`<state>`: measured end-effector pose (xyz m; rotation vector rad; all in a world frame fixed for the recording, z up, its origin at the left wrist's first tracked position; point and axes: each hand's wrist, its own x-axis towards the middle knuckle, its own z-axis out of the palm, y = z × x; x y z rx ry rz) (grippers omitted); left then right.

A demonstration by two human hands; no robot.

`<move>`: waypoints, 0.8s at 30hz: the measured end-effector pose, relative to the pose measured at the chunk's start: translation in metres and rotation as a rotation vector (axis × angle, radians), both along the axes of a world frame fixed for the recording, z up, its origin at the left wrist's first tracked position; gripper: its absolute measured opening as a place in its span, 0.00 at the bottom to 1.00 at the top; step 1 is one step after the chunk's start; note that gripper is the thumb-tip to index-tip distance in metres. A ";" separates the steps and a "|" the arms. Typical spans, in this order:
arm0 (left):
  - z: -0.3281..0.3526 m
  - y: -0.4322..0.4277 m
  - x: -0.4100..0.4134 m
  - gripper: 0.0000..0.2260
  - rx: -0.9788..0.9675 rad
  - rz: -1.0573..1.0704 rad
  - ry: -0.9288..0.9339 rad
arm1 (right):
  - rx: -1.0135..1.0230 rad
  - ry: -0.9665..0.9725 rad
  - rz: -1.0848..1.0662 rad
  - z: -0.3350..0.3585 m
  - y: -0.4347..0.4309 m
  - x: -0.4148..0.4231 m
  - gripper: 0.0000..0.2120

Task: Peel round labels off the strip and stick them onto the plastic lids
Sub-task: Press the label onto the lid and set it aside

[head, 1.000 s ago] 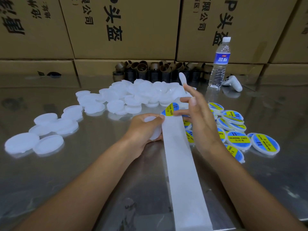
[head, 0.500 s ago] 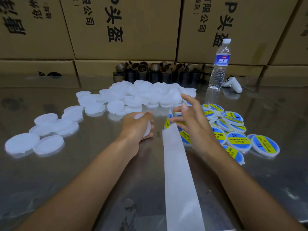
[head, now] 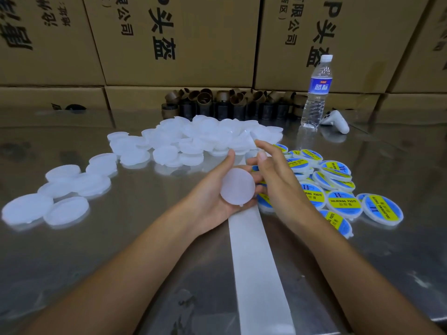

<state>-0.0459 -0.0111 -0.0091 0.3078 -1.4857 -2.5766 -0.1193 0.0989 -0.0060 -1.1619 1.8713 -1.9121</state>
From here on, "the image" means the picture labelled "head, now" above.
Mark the sticker roll with backing strip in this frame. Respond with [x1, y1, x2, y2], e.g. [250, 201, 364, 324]
[228, 199, 297, 335]

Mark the person's right hand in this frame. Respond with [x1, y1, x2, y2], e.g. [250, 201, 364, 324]
[244, 140, 324, 235]

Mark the person's left forearm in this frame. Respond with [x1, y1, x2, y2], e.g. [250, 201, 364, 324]
[24, 214, 207, 335]

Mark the row of dark cardboard tubes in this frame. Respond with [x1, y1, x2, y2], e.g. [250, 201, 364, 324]
[162, 87, 305, 121]

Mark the person's right forearm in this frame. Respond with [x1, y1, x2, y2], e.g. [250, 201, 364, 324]
[300, 216, 441, 335]

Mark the white handheld controller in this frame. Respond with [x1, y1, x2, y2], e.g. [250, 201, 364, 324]
[320, 110, 351, 135]

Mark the stack of brown cardboard boxes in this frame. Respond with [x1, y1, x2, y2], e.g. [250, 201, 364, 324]
[0, 0, 447, 114]

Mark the person's left hand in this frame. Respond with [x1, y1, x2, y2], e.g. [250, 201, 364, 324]
[183, 150, 266, 238]

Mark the pile of white plastic lids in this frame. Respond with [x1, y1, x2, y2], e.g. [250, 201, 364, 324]
[1, 115, 286, 229]

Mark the clear plastic water bottle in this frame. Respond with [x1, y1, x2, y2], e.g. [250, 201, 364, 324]
[300, 54, 334, 131]

